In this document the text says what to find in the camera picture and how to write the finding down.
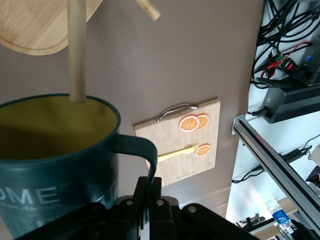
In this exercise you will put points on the teal mug yellow inside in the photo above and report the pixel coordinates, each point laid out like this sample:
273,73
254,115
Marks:
62,175

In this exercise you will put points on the grey device box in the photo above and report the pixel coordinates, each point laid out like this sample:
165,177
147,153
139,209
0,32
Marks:
312,67

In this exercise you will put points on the aluminium camera mount profile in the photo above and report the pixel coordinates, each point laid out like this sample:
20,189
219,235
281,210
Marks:
275,165

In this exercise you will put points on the bamboo cutting board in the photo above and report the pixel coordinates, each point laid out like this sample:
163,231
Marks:
165,140

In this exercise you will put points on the yellow plastic fork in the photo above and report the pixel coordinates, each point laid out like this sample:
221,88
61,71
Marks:
175,153

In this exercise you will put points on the wooden cup rack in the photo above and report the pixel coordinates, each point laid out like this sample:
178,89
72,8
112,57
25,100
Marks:
37,30

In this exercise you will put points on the orange slice toy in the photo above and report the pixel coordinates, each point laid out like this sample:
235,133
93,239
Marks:
189,123
203,150

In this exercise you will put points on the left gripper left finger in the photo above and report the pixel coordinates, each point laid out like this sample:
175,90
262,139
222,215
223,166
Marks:
141,190

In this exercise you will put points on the dark finned power supply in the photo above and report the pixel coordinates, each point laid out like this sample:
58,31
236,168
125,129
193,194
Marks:
295,102

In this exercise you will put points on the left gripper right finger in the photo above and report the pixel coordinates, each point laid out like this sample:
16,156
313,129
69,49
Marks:
157,192

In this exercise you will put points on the clear water bottle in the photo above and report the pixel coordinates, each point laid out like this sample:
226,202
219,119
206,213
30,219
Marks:
281,218

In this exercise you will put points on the grey metal mount bracket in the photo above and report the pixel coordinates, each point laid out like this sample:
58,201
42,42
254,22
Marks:
235,125

